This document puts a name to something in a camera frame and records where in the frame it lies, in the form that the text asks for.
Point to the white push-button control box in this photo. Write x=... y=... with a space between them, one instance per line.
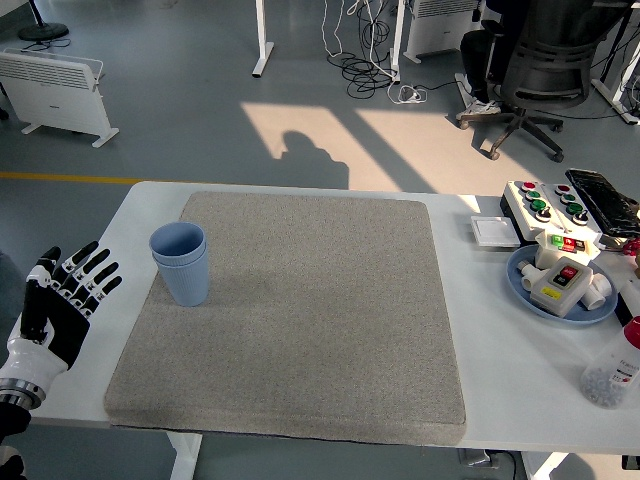
x=525 y=210
x=582 y=220

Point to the grey power strip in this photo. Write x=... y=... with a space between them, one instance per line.
x=482 y=458

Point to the white desk leg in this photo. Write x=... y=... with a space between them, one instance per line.
x=396 y=40
x=263 y=35
x=612 y=92

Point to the white wall switch plate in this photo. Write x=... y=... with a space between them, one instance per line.
x=495 y=231

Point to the white pipe fitting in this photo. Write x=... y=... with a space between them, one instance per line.
x=600 y=292
x=529 y=275

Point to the clear bead bottle red cap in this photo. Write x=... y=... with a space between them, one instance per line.
x=612 y=370

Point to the black office chair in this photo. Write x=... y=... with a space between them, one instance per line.
x=550 y=65

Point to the grey-brown foam mat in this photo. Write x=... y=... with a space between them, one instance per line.
x=325 y=310

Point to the white table leg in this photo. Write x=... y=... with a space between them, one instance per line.
x=542 y=467
x=184 y=457

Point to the small white button box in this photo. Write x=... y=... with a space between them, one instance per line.
x=547 y=252

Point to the black round stand base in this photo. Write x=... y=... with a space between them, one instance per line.
x=44 y=31

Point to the black keyboard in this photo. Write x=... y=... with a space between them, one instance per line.
x=602 y=200

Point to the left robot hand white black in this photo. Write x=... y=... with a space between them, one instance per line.
x=55 y=330

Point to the grey switch box red button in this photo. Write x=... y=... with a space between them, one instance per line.
x=560 y=287

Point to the white panel heater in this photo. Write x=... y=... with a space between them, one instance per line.
x=55 y=100
x=435 y=30

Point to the blue round plate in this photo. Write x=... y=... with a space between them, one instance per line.
x=517 y=285

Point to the blue ribbed plastic cup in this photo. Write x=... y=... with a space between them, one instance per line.
x=187 y=285
x=177 y=240

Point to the seated person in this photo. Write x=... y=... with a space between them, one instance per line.
x=477 y=55

